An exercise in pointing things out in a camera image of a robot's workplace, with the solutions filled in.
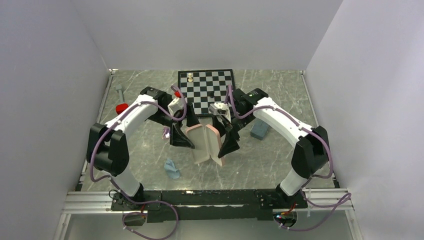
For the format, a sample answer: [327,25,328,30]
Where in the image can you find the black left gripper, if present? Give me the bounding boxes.
[147,102,205,149]

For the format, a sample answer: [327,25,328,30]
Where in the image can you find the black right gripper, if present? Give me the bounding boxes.
[208,111,256,159]

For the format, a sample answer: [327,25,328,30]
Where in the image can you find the pink glasses case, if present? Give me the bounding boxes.
[186,124,225,167]

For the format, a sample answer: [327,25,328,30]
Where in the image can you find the grey glasses case green lining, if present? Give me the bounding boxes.
[250,119,270,141]

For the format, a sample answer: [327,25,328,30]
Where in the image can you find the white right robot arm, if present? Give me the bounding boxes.
[209,86,330,208]

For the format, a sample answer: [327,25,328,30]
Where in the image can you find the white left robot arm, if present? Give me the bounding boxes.
[86,86,199,210]

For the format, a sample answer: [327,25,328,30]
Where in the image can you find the pink transparent sunglasses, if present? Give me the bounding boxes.
[162,126,171,139]

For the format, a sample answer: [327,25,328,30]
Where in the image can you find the black and white chessboard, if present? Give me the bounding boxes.
[177,69,236,118]

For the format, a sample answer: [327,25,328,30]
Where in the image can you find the small blue cleaning cloth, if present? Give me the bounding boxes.
[163,158,181,180]

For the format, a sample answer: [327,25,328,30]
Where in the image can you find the cream chess piece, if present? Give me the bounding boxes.
[187,72,193,83]

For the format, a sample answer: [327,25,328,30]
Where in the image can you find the grey toy hammer red head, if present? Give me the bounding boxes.
[115,84,129,115]

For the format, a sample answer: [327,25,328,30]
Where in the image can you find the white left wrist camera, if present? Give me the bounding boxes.
[167,97,186,117]

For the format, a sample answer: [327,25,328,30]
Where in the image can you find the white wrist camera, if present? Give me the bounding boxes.
[167,97,186,117]
[208,102,231,117]

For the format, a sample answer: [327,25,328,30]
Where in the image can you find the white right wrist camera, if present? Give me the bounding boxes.
[208,102,231,117]

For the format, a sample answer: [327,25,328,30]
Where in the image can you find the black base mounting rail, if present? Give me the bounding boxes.
[110,188,308,223]

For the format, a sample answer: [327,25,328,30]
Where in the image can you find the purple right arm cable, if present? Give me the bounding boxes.
[224,84,352,232]

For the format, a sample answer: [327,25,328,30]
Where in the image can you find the aluminium frame rail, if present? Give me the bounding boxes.
[62,191,113,215]

